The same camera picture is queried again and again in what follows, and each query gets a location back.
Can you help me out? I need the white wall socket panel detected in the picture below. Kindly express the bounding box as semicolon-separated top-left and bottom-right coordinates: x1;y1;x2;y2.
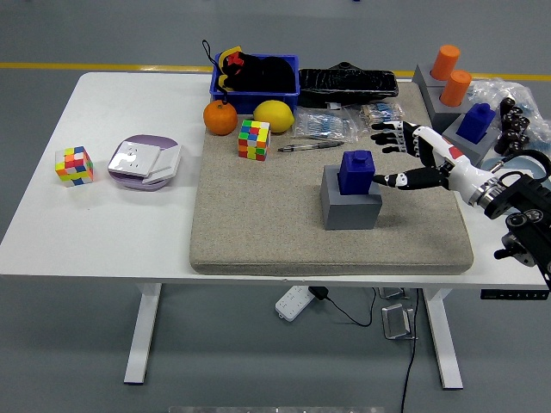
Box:
107;140;164;177

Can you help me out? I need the white power strip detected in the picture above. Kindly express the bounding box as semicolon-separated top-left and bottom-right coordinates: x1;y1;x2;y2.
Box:
275;286;313;322

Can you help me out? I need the black pouch with yellow trim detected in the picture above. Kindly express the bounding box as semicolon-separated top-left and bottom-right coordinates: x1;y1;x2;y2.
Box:
214;46;298;94

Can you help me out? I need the purple plate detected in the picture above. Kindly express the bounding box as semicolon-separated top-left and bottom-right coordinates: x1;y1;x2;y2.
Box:
107;134;182;192

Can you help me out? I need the yellow lemon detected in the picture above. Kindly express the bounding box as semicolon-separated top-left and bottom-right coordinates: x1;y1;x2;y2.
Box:
252;100;296;133

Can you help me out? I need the grey-brown fabric mat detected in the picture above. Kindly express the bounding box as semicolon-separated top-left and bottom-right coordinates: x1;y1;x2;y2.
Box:
189;81;474;276

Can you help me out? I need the black table control panel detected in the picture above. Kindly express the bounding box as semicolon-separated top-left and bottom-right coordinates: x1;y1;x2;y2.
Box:
480;290;551;301

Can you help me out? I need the large colourful puzzle cube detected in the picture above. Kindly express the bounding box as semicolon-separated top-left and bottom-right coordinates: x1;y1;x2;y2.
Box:
238;119;271;162

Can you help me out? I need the black plastic-wrapped flat object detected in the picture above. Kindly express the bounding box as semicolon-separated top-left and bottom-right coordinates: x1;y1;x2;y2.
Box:
297;61;399;108

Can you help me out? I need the blue square seal stamp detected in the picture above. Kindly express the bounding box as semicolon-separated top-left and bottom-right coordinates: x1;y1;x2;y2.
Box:
336;149;376;197
455;102;496;145

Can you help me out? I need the silver ballpoint pen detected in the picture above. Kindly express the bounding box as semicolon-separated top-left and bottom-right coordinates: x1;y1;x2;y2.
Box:
277;140;345;154

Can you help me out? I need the large clear resistor bag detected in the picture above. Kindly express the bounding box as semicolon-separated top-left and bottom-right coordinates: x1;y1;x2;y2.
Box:
294;107;361;145

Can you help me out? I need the long black floor cable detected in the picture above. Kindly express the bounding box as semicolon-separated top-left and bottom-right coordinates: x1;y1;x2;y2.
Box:
399;287;421;413

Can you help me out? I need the crumpled clear plastic bag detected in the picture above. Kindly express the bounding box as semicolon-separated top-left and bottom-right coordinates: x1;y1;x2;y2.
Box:
467;77;551;151

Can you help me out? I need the white table leg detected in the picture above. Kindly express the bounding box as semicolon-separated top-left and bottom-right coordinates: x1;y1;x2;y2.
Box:
123;282;164;385
421;287;465;391

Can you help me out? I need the thin black plug cable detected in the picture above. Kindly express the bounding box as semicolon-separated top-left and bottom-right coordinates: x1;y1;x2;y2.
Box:
322;287;378;327

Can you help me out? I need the blue plastic bin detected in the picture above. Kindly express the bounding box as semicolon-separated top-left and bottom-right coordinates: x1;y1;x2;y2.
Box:
208;52;301;116

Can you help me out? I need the orange cylinder seal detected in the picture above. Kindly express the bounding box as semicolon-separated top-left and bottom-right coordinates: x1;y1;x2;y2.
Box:
439;69;474;108
430;44;461;82

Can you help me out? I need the black strap loop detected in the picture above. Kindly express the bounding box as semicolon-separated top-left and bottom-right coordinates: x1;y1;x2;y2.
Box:
201;39;229;107

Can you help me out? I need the white wall switch panel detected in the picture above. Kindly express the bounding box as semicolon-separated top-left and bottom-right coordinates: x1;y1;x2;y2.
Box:
141;145;183;185

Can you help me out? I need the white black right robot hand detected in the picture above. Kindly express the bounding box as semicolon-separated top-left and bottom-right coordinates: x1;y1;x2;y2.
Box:
369;120;492;203

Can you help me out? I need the small colourful puzzle cube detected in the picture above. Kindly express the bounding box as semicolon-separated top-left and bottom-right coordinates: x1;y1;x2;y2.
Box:
54;145;95;188

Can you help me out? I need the small clear resistor bag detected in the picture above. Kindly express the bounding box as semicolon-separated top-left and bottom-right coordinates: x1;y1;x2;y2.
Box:
359;102;406;134

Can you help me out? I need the large metal bracket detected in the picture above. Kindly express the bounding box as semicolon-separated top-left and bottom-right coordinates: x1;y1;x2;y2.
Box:
381;303;418;341

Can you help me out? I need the orange fruit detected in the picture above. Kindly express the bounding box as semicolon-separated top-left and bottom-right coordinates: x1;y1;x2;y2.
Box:
202;101;238;137

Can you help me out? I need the grey seal holder block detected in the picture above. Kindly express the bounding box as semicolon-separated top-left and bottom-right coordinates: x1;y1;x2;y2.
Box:
441;112;498;170
424;85;470;139
412;64;447;89
319;164;384;231

